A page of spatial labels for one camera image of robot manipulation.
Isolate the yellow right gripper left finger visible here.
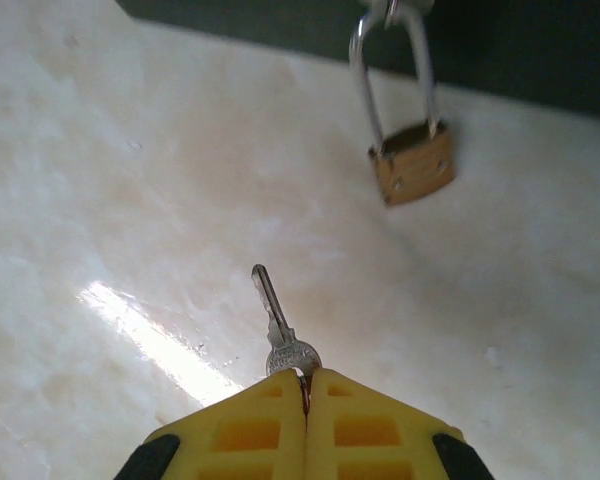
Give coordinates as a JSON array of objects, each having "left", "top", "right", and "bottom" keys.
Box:
[{"left": 112, "top": 369, "right": 309, "bottom": 480}]

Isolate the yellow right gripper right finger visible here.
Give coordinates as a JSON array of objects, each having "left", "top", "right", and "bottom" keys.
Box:
[{"left": 306, "top": 368, "right": 497, "bottom": 480}]

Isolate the silver key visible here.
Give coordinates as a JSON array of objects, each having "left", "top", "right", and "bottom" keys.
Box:
[{"left": 251, "top": 263, "right": 323, "bottom": 378}]

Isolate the brass padlock with long shackle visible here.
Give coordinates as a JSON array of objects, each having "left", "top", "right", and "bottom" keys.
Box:
[{"left": 348, "top": 8, "right": 456, "bottom": 208}]

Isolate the silver key ring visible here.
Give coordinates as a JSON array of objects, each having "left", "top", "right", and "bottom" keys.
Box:
[{"left": 365, "top": 0, "right": 402, "bottom": 29}]

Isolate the dark tin box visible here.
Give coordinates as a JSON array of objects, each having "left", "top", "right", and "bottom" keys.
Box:
[{"left": 117, "top": 0, "right": 600, "bottom": 120}]

